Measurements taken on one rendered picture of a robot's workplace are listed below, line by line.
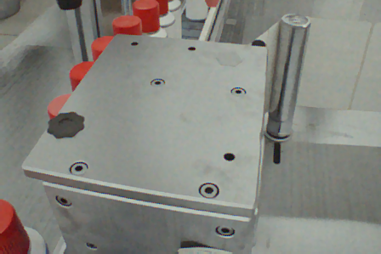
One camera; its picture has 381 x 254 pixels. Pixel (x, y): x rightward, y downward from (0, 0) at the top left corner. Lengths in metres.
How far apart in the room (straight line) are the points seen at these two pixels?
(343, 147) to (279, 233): 0.19
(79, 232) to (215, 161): 0.08
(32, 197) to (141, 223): 0.43
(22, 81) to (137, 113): 0.67
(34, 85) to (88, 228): 0.65
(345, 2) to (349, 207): 0.34
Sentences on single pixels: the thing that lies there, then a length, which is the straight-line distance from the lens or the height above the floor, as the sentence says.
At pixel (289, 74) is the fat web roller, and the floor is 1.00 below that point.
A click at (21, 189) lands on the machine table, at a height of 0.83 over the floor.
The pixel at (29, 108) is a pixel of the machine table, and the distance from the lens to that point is 0.78.
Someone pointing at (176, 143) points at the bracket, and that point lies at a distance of 0.19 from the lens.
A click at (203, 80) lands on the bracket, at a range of 0.23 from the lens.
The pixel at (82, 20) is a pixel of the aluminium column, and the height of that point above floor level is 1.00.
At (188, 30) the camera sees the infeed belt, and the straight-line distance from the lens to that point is 0.87.
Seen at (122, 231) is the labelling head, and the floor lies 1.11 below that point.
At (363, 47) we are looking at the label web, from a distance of 0.56.
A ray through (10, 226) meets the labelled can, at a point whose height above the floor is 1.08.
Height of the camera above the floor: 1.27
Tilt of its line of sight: 36 degrees down
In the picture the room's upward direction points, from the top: 2 degrees counter-clockwise
